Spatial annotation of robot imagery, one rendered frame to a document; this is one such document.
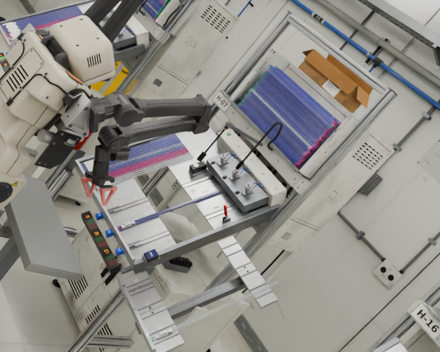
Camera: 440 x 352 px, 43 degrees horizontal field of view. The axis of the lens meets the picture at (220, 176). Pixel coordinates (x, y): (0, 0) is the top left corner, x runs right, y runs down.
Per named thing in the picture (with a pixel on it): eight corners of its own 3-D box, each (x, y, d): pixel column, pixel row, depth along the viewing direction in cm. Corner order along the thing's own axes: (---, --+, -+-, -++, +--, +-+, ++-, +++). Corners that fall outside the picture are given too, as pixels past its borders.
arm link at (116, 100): (100, 96, 183) (108, 106, 180) (128, 89, 188) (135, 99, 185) (98, 116, 189) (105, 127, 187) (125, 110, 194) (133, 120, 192)
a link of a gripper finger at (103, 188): (104, 200, 206) (107, 176, 203) (115, 206, 201) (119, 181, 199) (88, 202, 201) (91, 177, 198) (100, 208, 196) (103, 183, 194)
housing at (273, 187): (268, 216, 255) (272, 195, 245) (215, 154, 285) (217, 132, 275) (283, 211, 258) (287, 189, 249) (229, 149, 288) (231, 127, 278)
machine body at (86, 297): (90, 381, 263) (171, 291, 249) (45, 274, 305) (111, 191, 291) (179, 380, 312) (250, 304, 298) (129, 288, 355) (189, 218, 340)
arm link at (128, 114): (207, 89, 216) (221, 105, 211) (193, 116, 223) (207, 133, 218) (107, 90, 185) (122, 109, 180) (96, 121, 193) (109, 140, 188)
